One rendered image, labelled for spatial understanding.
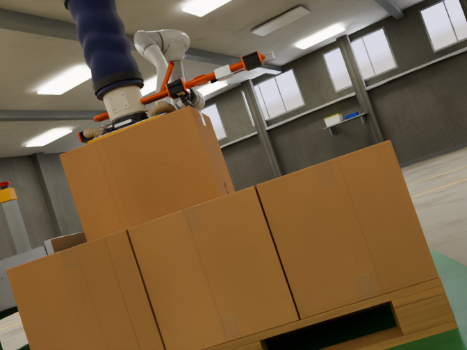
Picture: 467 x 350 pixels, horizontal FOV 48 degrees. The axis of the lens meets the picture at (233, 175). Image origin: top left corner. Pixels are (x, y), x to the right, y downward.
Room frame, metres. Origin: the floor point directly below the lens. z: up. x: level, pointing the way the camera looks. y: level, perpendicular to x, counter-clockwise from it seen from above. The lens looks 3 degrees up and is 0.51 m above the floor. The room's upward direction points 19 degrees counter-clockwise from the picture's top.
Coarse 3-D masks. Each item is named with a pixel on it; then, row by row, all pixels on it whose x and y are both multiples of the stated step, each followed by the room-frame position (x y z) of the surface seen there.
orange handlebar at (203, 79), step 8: (264, 56) 2.25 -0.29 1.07; (240, 64) 2.25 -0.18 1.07; (192, 80) 2.28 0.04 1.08; (200, 80) 2.28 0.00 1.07; (208, 80) 2.31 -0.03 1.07; (152, 96) 2.30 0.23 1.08; (160, 96) 2.30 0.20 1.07; (168, 96) 2.34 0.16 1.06; (104, 112) 2.34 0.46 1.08; (96, 120) 2.35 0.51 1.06
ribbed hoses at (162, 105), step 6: (162, 102) 2.23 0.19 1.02; (150, 108) 2.22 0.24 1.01; (156, 108) 2.21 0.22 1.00; (162, 108) 2.23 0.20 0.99; (168, 108) 2.33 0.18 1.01; (174, 108) 2.38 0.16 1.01; (150, 114) 2.22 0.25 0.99; (156, 114) 2.23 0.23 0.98; (84, 132) 2.27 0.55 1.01; (90, 132) 2.25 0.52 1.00; (96, 132) 2.25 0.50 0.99; (102, 132) 2.27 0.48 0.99
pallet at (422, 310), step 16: (416, 288) 1.47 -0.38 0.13; (432, 288) 1.47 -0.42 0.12; (352, 304) 1.49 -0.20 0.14; (368, 304) 1.48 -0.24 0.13; (384, 304) 1.90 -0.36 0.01; (400, 304) 1.48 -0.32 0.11; (416, 304) 1.47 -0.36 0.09; (432, 304) 1.47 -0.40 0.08; (448, 304) 1.46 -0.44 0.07; (304, 320) 1.50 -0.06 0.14; (320, 320) 1.50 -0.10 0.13; (400, 320) 1.48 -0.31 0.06; (416, 320) 1.47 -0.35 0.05; (432, 320) 1.47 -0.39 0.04; (448, 320) 1.46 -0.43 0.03; (256, 336) 1.52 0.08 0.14; (272, 336) 1.52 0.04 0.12; (368, 336) 1.57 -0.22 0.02; (384, 336) 1.52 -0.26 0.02; (400, 336) 1.48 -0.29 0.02; (416, 336) 1.47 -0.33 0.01
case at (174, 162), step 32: (128, 128) 2.16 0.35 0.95; (160, 128) 2.14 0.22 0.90; (192, 128) 2.12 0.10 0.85; (64, 160) 2.21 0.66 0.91; (96, 160) 2.19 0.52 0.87; (128, 160) 2.17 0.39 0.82; (160, 160) 2.15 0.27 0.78; (192, 160) 2.13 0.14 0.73; (96, 192) 2.19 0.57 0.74; (128, 192) 2.17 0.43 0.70; (160, 192) 2.15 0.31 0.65; (192, 192) 2.13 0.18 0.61; (224, 192) 2.24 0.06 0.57; (96, 224) 2.20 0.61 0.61; (128, 224) 2.18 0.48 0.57
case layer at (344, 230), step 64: (256, 192) 1.52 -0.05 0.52; (320, 192) 1.49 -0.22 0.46; (384, 192) 1.47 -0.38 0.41; (64, 256) 1.58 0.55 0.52; (128, 256) 1.55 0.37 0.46; (192, 256) 1.53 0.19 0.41; (256, 256) 1.51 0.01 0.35; (320, 256) 1.50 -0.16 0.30; (384, 256) 1.48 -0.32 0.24; (64, 320) 1.58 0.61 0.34; (128, 320) 1.56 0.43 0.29; (192, 320) 1.54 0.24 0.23; (256, 320) 1.52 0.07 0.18
